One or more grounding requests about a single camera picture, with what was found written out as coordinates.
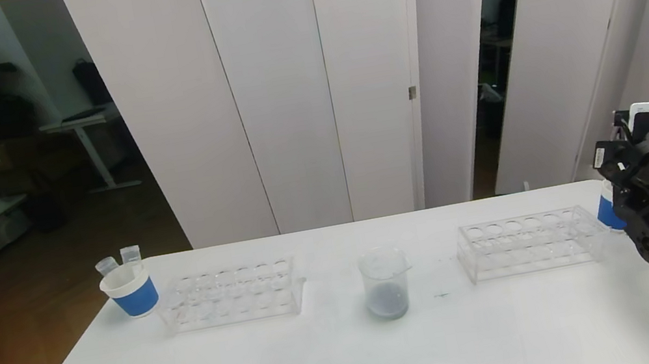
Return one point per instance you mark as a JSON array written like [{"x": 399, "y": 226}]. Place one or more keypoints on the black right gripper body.
[{"x": 605, "y": 153}]

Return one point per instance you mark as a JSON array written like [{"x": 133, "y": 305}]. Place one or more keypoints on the red pigment test tube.
[{"x": 130, "y": 254}]

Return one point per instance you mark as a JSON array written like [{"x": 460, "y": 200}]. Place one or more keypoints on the blue pigment test tube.
[{"x": 106, "y": 266}]

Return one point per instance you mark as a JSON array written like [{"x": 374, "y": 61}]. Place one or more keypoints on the clear acrylic test tube rack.
[
  {"x": 523, "y": 244},
  {"x": 237, "y": 289}
]

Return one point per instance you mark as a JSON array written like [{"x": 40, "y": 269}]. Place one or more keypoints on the clear glass beaker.
[{"x": 388, "y": 303}]

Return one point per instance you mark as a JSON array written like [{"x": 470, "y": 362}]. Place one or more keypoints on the white partition foot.
[{"x": 587, "y": 172}]

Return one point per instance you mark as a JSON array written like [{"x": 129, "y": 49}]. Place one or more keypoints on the blue white paper cup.
[
  {"x": 138, "y": 299},
  {"x": 607, "y": 214}
]

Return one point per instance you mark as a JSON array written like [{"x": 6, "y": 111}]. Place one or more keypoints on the white angled partition panel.
[{"x": 448, "y": 56}]

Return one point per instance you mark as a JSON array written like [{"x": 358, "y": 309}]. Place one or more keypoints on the metal partition hinge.
[{"x": 411, "y": 92}]

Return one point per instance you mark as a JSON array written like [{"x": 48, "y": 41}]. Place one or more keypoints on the black bag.
[{"x": 94, "y": 85}]

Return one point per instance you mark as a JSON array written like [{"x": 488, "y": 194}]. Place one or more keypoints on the white background desk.
[{"x": 84, "y": 123}]

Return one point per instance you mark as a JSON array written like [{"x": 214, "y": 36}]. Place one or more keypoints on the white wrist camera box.
[{"x": 647, "y": 118}]

